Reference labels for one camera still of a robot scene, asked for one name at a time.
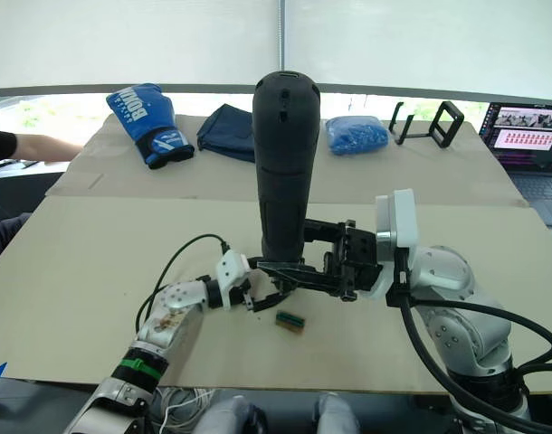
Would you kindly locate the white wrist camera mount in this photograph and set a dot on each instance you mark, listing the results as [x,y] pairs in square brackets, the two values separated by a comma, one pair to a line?
[231,269]
[405,217]

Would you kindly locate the blue boxing glove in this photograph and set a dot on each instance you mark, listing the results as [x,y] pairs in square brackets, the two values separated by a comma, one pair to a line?
[145,122]

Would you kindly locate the dark grey side desk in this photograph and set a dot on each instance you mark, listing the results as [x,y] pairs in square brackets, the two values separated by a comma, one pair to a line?
[31,176]

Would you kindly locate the blue plastic bag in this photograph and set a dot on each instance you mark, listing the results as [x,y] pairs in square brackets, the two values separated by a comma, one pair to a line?
[356,134]

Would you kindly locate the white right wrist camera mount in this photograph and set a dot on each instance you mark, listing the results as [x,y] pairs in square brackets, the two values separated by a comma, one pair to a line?
[405,217]

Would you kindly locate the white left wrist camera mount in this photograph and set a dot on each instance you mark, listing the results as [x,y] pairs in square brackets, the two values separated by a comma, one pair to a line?
[231,269]

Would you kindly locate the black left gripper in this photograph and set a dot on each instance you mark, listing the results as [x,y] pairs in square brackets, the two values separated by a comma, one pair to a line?
[247,296]

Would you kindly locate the large cardboard sheet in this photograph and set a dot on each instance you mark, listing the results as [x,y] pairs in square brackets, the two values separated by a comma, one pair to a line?
[99,271]

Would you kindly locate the grey window mullion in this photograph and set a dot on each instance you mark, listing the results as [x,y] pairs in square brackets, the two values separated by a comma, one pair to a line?
[280,27]

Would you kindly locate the cardboard sheet with flaps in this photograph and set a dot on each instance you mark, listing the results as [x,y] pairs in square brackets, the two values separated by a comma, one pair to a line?
[393,181]

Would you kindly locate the black folding stand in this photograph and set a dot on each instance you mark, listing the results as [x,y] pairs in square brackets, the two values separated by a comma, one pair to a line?
[448,124]

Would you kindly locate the dark blue folded cloth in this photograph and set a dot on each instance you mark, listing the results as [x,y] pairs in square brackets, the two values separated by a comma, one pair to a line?
[228,133]

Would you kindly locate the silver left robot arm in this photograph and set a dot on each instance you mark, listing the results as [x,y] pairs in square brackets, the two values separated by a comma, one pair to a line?
[176,298]

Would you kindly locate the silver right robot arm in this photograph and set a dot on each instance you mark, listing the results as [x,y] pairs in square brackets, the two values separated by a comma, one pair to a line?
[443,271]

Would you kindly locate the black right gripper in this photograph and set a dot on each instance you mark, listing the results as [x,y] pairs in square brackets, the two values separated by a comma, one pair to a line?
[359,253]

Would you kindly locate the grey rounded shape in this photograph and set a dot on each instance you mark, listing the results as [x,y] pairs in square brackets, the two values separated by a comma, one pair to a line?
[337,416]
[226,418]

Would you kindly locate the small green tan finger piece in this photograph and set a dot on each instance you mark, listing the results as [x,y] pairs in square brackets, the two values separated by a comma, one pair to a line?
[290,322]

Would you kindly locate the open laptop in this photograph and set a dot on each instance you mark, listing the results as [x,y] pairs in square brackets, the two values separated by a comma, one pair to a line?
[527,135]

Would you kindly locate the grey window frame bar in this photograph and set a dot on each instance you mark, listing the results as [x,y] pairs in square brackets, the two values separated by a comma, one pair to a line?
[68,89]

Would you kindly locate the person's bare forearm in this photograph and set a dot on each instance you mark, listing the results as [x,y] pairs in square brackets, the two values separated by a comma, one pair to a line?
[40,147]

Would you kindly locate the person in dark clothes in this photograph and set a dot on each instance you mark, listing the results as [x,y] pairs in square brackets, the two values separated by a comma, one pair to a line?
[0,235]

